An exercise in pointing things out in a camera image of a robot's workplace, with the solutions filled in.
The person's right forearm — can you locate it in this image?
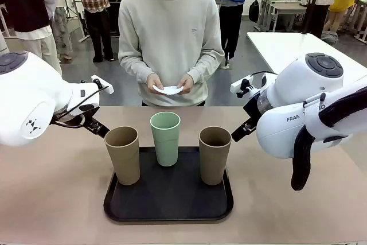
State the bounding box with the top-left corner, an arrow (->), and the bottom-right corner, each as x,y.
119,52 -> 157,85

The person's left forearm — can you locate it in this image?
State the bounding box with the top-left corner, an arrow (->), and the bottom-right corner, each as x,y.
186,52 -> 225,84

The black hanging bag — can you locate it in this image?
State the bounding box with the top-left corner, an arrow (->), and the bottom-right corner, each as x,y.
248,0 -> 260,24

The person's left hand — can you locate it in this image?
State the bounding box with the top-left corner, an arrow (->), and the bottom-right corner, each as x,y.
177,74 -> 196,95

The black tripod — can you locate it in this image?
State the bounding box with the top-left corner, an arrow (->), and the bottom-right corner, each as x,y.
300,0 -> 326,36

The black plastic tray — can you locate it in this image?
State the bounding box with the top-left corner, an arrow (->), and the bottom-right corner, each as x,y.
103,146 -> 235,223

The person's right hand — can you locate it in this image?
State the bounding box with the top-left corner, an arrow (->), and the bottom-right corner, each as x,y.
146,72 -> 166,95

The brown cup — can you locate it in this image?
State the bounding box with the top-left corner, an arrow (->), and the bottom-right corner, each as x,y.
198,127 -> 232,185
104,126 -> 141,186

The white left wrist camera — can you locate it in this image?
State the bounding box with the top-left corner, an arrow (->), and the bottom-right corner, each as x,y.
91,75 -> 113,94

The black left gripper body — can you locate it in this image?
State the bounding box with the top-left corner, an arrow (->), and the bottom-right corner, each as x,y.
77,103 -> 100,130

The person in grey sweatshirt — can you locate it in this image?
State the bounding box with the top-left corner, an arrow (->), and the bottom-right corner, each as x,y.
118,0 -> 225,107

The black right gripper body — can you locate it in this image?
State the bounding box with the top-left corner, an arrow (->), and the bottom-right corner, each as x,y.
243,94 -> 261,122

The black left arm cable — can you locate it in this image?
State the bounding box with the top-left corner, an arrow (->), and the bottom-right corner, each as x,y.
53,85 -> 110,129

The grey desk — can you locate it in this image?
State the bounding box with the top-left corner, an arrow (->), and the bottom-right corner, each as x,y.
256,0 -> 307,32

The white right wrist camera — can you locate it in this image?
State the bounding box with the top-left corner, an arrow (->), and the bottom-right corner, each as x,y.
231,75 -> 255,98

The grey cloth bundle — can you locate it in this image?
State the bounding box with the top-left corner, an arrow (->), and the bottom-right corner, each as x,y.
321,30 -> 339,45

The black right arm cable sleeve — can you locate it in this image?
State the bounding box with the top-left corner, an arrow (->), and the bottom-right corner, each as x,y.
291,85 -> 367,191

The person in patterned grey skirt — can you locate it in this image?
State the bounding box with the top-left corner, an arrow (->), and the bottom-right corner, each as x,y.
42,0 -> 74,62

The green cup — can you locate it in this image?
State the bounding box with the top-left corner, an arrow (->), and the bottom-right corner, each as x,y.
150,112 -> 182,167

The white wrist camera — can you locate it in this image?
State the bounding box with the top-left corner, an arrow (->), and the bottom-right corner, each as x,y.
91,75 -> 113,94
231,75 -> 255,98

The white paper doily coaster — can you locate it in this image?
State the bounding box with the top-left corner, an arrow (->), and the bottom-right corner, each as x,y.
153,84 -> 184,96

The white table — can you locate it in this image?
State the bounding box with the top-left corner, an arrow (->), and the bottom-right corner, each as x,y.
246,31 -> 367,85

